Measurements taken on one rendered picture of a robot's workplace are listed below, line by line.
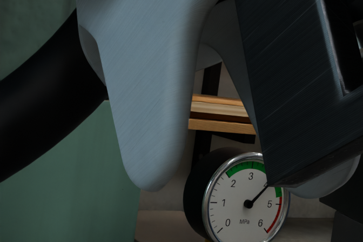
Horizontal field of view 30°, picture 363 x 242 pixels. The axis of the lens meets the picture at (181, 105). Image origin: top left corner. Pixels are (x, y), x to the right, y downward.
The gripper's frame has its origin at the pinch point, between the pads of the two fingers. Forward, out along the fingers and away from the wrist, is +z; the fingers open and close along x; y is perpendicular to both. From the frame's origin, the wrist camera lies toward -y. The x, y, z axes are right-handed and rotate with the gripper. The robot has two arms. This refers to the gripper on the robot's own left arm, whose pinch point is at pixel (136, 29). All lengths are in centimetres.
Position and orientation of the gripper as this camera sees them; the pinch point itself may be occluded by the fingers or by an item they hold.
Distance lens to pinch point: 17.3
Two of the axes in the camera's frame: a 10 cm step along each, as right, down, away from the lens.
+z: -4.7, 4.1, 7.8
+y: 1.2, 9.1, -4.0
